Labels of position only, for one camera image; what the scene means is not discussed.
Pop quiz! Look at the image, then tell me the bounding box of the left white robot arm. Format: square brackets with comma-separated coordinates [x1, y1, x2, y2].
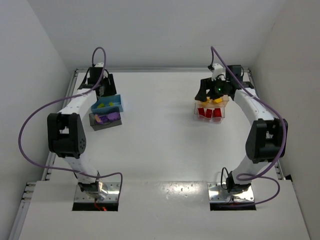
[47, 62, 109, 199]

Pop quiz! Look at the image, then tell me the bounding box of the orange translucent bin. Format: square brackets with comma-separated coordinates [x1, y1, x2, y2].
[196, 95, 229, 109]

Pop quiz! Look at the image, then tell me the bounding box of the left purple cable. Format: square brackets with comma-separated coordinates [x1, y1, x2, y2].
[18, 46, 124, 198]

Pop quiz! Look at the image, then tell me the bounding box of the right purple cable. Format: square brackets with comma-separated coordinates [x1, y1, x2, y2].
[207, 46, 288, 208]

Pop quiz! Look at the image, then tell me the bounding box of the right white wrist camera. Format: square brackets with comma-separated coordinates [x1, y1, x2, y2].
[208, 63, 224, 81]

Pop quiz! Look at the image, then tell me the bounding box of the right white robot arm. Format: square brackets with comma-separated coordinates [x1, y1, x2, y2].
[194, 63, 288, 193]

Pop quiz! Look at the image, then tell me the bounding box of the red half round lego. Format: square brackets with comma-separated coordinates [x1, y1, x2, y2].
[205, 108, 213, 119]

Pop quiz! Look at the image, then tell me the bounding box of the lime green lego brick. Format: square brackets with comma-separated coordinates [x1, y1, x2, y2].
[97, 103, 105, 109]

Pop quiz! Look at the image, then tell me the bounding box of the yellow lego brick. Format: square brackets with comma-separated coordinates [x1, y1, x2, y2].
[206, 97, 224, 104]

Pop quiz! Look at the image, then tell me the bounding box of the metal base plate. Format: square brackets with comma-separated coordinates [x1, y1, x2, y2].
[207, 182, 255, 204]
[74, 181, 121, 204]

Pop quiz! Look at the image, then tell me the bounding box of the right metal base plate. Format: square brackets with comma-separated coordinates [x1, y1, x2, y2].
[207, 182, 255, 204]

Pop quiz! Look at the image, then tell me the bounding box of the grey plastic bin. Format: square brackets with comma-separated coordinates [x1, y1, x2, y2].
[89, 112, 122, 131]

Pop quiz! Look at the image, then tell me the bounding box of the purple round lego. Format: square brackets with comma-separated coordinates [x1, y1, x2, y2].
[93, 112, 121, 125]

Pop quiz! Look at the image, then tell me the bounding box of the purple cable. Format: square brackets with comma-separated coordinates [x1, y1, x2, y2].
[207, 46, 288, 208]
[18, 46, 124, 198]

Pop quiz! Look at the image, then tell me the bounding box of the red lego brick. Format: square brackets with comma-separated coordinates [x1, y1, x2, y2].
[197, 107, 206, 117]
[212, 108, 222, 118]

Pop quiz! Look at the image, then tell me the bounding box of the blue plastic bin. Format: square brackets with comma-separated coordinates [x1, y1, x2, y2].
[91, 94, 124, 114]

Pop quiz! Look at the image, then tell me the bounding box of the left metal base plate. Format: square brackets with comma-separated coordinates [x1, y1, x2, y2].
[74, 181, 121, 204]

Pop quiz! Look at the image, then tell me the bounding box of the clear plastic bin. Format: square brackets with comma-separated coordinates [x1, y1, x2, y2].
[193, 101, 225, 124]

